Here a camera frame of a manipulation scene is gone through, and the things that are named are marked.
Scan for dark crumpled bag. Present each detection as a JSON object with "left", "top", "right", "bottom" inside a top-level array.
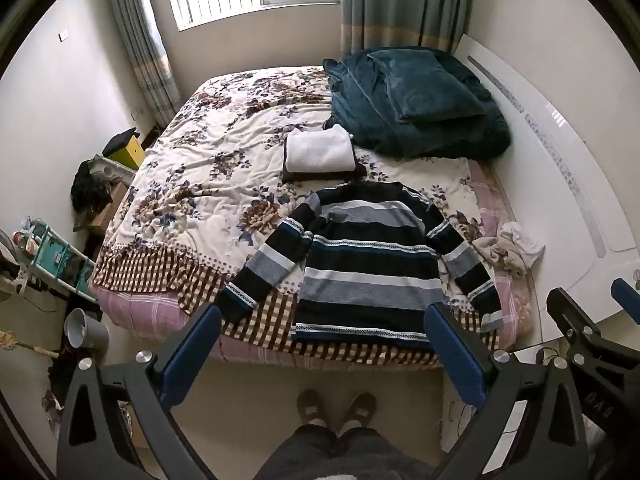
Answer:
[{"left": 71, "top": 159, "right": 116, "bottom": 233}]

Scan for teal plush duvet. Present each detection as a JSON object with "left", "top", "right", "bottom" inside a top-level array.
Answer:
[{"left": 322, "top": 47, "right": 512, "bottom": 160}]

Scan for yellow box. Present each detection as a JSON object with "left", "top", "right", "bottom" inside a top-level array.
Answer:
[{"left": 102, "top": 137, "right": 147, "bottom": 171}]

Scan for teal storage rack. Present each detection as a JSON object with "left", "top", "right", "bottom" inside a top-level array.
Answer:
[{"left": 20, "top": 217, "right": 98, "bottom": 303}]

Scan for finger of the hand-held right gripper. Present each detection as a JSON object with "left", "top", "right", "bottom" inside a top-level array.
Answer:
[
  {"left": 611, "top": 277, "right": 640, "bottom": 326},
  {"left": 546, "top": 287, "right": 608, "bottom": 366}
]

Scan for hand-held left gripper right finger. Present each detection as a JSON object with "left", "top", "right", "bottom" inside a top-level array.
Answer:
[{"left": 424, "top": 302, "right": 591, "bottom": 480}]

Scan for person's left brown slipper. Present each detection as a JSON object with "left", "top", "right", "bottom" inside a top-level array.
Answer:
[{"left": 296, "top": 390, "right": 328, "bottom": 428}]

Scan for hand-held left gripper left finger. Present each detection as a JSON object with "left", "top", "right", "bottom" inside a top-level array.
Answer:
[{"left": 56, "top": 304, "right": 223, "bottom": 480}]

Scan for grey-green striped curtain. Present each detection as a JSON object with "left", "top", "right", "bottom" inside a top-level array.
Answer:
[
  {"left": 102, "top": 0, "right": 182, "bottom": 128},
  {"left": 340, "top": 0, "right": 473, "bottom": 56}
]

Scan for folded dark cloth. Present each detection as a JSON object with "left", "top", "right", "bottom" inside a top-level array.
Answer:
[{"left": 281, "top": 130, "right": 368, "bottom": 184}]

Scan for grey bucket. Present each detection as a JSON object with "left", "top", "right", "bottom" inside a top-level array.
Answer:
[{"left": 64, "top": 307, "right": 110, "bottom": 350}]

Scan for brown patterned stick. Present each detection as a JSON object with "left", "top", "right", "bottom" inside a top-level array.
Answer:
[{"left": 0, "top": 330, "right": 61, "bottom": 359}]

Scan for white headboard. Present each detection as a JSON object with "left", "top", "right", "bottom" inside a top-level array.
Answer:
[{"left": 455, "top": 34, "right": 640, "bottom": 346}]

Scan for person's dark trousers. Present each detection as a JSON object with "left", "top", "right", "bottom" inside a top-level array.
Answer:
[{"left": 252, "top": 425, "right": 436, "bottom": 480}]

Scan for black cable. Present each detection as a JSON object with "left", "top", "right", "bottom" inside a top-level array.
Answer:
[{"left": 535, "top": 347, "right": 568, "bottom": 367}]

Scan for folded white cloth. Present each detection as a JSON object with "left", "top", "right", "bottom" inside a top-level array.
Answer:
[{"left": 285, "top": 124, "right": 357, "bottom": 173}]

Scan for pink plaid bed mattress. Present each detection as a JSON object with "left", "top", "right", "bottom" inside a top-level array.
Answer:
[{"left": 95, "top": 160, "right": 533, "bottom": 372}]

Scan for wooden nightstand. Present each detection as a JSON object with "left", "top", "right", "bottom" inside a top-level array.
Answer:
[{"left": 87, "top": 180, "right": 132, "bottom": 237}]

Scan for crumpled white cloth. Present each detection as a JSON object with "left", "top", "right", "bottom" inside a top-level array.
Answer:
[{"left": 497, "top": 221, "right": 546, "bottom": 267}]

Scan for person's brown slipper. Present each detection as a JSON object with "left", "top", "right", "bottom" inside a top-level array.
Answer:
[
  {"left": 342, "top": 392, "right": 378, "bottom": 433},
  {"left": 296, "top": 390, "right": 328, "bottom": 428}
]

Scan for striped knit sweater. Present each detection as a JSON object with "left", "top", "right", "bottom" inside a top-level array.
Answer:
[{"left": 216, "top": 181, "right": 505, "bottom": 347}]

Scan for crumpled beige cloth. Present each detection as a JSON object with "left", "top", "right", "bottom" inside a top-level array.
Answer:
[{"left": 472, "top": 235, "right": 528, "bottom": 277}]

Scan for person's right brown slipper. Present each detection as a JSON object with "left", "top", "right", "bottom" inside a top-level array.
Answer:
[{"left": 342, "top": 392, "right": 378, "bottom": 433}]

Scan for floral blanket with checkered border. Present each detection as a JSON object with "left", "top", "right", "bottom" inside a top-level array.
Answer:
[{"left": 89, "top": 66, "right": 501, "bottom": 367}]

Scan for black pouch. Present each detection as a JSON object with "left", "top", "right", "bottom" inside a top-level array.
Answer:
[{"left": 102, "top": 127, "right": 138, "bottom": 157}]

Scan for pale green plastic container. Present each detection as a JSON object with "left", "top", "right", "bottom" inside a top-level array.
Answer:
[{"left": 91, "top": 155, "right": 137, "bottom": 182}]

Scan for teal plush pillow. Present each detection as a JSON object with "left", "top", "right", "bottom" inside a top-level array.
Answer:
[{"left": 367, "top": 49, "right": 486, "bottom": 122}]

